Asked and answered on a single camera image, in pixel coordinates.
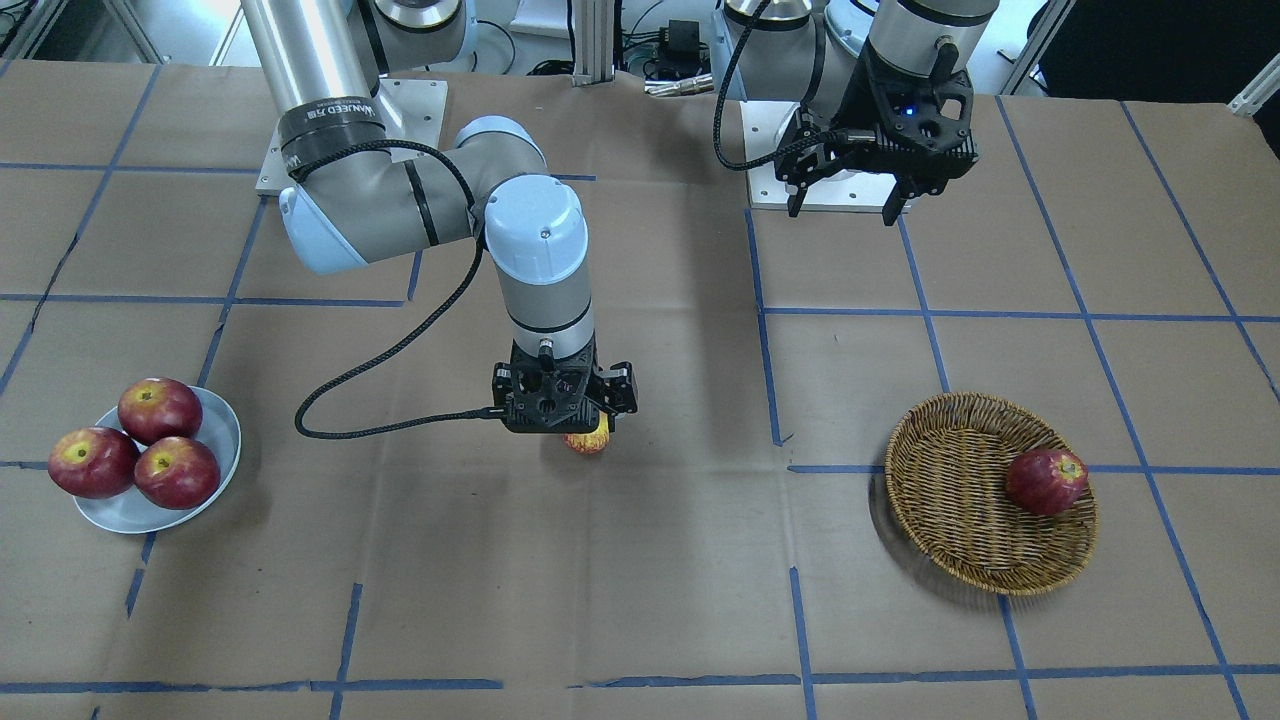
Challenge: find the aluminium frame post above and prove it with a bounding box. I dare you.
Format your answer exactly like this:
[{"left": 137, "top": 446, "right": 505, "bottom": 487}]
[{"left": 566, "top": 1, "right": 620, "bottom": 87}]

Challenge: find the red apple on plate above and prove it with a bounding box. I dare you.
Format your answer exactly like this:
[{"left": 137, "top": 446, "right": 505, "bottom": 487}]
[
  {"left": 116, "top": 377, "right": 204, "bottom": 446},
  {"left": 133, "top": 437, "right": 221, "bottom": 510},
  {"left": 47, "top": 427, "right": 140, "bottom": 498}
]

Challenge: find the black gripper with apple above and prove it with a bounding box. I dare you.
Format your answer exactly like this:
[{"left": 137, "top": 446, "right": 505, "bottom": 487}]
[{"left": 492, "top": 340, "right": 637, "bottom": 434}]

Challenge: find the woven wicker basket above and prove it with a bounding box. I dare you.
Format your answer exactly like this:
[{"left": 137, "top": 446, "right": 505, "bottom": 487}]
[{"left": 884, "top": 391, "right": 1100, "bottom": 596}]

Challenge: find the red yellow apple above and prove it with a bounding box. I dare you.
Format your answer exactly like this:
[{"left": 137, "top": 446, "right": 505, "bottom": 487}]
[{"left": 561, "top": 414, "right": 611, "bottom": 455}]

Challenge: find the silver robot arm near plate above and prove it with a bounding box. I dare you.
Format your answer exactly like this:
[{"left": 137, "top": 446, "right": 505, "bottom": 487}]
[{"left": 712, "top": 1, "right": 998, "bottom": 225}]

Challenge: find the black idle gripper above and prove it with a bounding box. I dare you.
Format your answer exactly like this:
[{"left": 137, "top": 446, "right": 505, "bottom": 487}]
[{"left": 774, "top": 45, "right": 979, "bottom": 227}]

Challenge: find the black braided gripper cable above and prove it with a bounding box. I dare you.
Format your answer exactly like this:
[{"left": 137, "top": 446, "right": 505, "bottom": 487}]
[{"left": 285, "top": 138, "right": 511, "bottom": 441}]

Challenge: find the silver robot arm near basket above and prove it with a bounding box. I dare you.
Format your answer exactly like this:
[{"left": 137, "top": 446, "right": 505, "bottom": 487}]
[{"left": 241, "top": 1, "right": 637, "bottom": 434}]

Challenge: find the red apple in basket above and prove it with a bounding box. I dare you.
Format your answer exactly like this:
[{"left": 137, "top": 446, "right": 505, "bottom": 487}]
[{"left": 1004, "top": 448, "right": 1089, "bottom": 516}]

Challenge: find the light blue plate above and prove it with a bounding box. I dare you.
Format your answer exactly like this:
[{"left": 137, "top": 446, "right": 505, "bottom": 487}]
[{"left": 74, "top": 387, "right": 242, "bottom": 534}]

